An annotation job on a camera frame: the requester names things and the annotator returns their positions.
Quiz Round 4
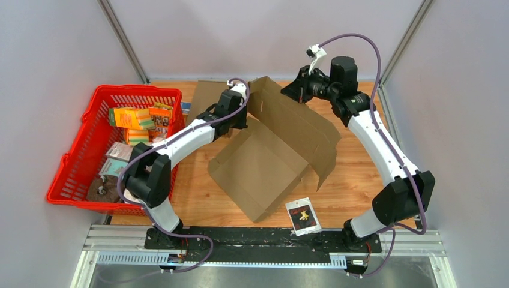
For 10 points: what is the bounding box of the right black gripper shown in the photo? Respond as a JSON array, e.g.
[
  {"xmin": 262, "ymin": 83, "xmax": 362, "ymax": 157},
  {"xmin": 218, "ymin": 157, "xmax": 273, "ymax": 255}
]
[{"xmin": 280, "ymin": 65, "xmax": 339, "ymax": 104}]

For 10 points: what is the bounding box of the cardboard box stack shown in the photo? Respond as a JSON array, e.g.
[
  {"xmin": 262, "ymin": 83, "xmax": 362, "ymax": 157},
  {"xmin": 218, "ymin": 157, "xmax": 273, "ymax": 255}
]
[{"xmin": 208, "ymin": 76, "xmax": 341, "ymax": 223}]

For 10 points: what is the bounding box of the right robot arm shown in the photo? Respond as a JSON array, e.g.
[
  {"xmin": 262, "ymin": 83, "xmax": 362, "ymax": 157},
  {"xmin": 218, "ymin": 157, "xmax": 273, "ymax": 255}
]
[{"xmin": 281, "ymin": 56, "xmax": 435, "ymax": 251}]

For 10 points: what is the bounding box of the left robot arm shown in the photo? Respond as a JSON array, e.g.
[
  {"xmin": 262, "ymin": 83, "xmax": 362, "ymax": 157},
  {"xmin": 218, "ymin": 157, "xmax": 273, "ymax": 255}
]
[{"xmin": 117, "ymin": 83, "xmax": 250, "ymax": 249}]

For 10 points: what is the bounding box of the orange snack packet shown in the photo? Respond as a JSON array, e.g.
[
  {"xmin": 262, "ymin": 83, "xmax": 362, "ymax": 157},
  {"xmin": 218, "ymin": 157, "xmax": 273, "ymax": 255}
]
[{"xmin": 148, "ymin": 103, "xmax": 173, "ymax": 128}]

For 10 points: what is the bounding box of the orange sponge pack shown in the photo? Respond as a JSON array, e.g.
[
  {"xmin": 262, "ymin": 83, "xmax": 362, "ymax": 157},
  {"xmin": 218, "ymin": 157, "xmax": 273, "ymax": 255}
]
[{"xmin": 108, "ymin": 107, "xmax": 155, "ymax": 130}]

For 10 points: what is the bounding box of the pink packaged item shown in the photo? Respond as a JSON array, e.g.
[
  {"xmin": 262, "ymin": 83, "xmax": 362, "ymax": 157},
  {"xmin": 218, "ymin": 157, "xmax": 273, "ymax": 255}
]
[{"xmin": 105, "ymin": 142, "xmax": 133, "ymax": 162}]

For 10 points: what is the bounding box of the teal packaged item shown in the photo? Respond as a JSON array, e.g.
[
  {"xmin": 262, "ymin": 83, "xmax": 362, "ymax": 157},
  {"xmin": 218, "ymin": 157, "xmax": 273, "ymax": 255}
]
[{"xmin": 98, "ymin": 158, "xmax": 128, "ymax": 177}]

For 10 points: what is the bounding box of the plastic bag with printed card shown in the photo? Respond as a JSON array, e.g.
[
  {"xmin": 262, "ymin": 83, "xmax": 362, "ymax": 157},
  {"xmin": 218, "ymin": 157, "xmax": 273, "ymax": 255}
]
[{"xmin": 285, "ymin": 197, "xmax": 322, "ymax": 236}]

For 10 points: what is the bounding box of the red plastic shopping basket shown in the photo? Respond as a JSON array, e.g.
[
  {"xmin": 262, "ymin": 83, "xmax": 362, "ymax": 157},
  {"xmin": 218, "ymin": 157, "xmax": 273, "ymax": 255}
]
[{"xmin": 46, "ymin": 85, "xmax": 185, "ymax": 216}]

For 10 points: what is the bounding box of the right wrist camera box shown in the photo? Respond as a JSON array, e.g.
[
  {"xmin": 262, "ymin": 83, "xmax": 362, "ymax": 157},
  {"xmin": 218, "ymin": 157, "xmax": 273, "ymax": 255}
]
[{"xmin": 306, "ymin": 44, "xmax": 327, "ymax": 75}]

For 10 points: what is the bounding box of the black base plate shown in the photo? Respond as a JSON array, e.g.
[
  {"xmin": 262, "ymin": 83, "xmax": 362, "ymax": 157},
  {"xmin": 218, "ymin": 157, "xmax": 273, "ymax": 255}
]
[{"xmin": 144, "ymin": 226, "xmax": 382, "ymax": 264}]

